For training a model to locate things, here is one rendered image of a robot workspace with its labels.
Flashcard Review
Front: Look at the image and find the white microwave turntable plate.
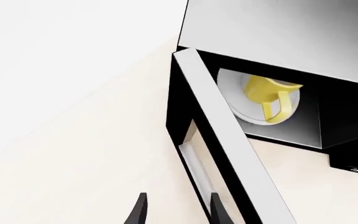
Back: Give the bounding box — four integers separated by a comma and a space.
216, 67, 301, 126

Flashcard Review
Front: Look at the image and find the yellow and white mug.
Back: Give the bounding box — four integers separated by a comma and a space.
244, 75, 304, 125

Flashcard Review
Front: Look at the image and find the black microwave door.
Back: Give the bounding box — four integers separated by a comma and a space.
165, 47, 298, 224

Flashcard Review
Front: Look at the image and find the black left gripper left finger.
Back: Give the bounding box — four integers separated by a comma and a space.
123, 192, 149, 224

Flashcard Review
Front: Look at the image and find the silver microwave door handle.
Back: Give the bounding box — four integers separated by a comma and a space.
178, 142, 217, 213

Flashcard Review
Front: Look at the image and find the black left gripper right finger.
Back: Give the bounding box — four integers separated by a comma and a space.
209, 192, 237, 224

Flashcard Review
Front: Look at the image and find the black microwave oven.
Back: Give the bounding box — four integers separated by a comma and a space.
175, 0, 358, 175

